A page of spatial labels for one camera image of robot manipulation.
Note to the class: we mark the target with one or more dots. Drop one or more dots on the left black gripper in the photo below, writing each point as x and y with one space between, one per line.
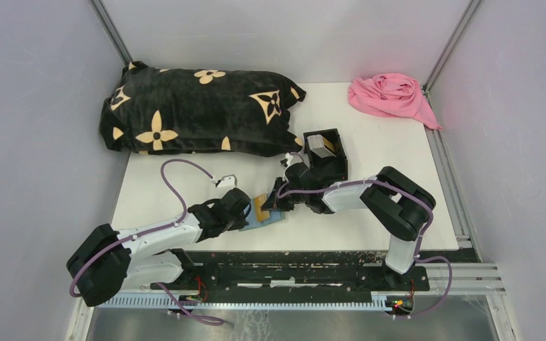
239 223

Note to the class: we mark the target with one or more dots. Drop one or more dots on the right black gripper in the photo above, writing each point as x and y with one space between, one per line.
276 202

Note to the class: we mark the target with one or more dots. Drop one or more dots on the green card holder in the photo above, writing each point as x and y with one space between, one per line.
276 216

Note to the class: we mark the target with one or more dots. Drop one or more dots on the gold credit card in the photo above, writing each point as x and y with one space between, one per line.
260 214

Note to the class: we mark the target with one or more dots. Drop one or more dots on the black card box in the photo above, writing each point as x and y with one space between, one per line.
327 159

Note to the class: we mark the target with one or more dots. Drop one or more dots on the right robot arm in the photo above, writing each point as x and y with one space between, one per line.
404 208

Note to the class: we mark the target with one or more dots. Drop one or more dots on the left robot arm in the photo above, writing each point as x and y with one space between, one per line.
110 260

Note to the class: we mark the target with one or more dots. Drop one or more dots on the stack of cards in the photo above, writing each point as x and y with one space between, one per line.
321 146

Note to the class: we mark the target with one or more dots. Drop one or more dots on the black floral pillow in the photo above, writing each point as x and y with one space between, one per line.
159 111

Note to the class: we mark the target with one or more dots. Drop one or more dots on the pink cloth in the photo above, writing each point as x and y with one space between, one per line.
392 95

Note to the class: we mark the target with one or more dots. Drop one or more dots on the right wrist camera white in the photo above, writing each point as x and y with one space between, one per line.
291 159

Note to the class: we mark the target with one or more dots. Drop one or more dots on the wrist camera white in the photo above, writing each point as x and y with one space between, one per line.
227 181
291 159

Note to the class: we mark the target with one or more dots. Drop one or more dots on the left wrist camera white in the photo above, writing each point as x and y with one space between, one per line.
227 181

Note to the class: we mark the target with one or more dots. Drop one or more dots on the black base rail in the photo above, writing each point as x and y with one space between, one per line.
294 277

